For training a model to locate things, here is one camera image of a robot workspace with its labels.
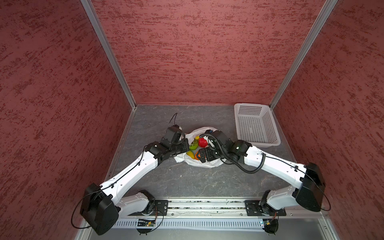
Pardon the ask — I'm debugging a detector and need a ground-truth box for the yellow toy lemon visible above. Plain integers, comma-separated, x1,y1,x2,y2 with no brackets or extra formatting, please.
187,151,195,159

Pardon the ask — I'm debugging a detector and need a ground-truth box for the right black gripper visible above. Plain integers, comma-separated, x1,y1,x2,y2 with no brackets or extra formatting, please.
196,146,228,164

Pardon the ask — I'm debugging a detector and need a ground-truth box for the aluminium corner post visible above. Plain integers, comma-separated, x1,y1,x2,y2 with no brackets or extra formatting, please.
81,0,137,111
269,0,338,110

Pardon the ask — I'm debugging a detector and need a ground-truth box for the left aluminium corner post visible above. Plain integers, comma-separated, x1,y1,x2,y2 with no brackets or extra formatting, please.
81,0,137,111

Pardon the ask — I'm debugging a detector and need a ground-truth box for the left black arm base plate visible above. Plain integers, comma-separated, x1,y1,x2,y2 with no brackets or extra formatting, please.
140,200,169,216

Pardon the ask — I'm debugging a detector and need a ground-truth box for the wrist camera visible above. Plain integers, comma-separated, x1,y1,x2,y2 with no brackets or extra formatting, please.
167,125,183,136
208,130,234,148

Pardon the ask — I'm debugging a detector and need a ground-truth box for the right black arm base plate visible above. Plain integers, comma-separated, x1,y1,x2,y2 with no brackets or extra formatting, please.
244,200,287,217

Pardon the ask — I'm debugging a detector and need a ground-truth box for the white plastic bag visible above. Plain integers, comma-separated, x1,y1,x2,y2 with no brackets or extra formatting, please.
174,127,224,169

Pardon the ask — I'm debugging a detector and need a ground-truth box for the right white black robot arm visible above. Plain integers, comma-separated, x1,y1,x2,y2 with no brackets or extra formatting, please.
196,140,325,216

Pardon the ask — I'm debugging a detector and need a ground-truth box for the circuit board under rail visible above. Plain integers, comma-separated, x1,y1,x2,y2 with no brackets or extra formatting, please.
263,219,279,235
136,219,157,235

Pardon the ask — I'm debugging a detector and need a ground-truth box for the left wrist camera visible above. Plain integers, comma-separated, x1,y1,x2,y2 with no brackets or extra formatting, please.
167,125,183,136

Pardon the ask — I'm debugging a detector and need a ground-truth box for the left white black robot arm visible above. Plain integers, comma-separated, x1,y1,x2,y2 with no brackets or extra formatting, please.
78,125,189,235

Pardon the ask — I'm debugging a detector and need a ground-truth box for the green toy fruit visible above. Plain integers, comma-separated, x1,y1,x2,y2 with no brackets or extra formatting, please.
189,140,199,151

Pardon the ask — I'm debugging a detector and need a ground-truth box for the white perforated plastic basket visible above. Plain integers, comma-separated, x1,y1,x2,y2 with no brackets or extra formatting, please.
234,103,281,148

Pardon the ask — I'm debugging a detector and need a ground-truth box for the aluminium front rail frame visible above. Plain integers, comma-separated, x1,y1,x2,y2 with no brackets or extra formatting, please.
76,198,339,240

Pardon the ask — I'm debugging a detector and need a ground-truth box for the red toy fruit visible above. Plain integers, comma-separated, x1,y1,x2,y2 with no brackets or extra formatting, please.
198,138,209,148

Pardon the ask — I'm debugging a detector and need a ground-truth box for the right circuit board under rail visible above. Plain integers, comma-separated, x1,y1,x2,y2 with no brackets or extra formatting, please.
263,219,279,235

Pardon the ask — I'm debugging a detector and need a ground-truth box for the right aluminium corner post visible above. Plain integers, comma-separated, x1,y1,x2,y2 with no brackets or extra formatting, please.
269,0,338,110

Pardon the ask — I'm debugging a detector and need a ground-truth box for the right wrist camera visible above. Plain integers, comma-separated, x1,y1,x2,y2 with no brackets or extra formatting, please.
208,130,234,148

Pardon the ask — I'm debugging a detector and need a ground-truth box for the left circuit board under rail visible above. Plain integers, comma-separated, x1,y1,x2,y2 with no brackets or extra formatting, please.
136,219,157,235

